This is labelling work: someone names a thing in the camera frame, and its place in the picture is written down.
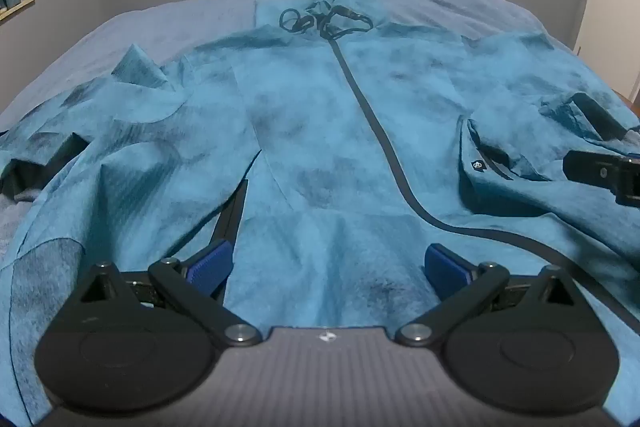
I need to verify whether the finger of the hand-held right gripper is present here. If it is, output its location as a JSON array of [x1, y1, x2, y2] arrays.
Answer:
[[562, 149, 640, 208]]

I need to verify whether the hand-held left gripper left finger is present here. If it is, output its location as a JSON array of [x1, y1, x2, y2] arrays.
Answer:
[[75, 240, 264, 351]]

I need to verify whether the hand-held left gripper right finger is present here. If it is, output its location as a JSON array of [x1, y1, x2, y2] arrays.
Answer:
[[394, 244, 582, 349]]

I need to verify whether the teal zip jacket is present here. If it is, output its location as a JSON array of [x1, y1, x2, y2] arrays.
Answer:
[[0, 0, 640, 427]]

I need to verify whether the blue-grey bed blanket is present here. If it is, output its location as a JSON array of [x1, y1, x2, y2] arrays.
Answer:
[[0, 0, 640, 258]]

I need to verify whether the wooden window sill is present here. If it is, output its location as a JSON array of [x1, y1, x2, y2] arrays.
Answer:
[[0, 0, 37, 24]]

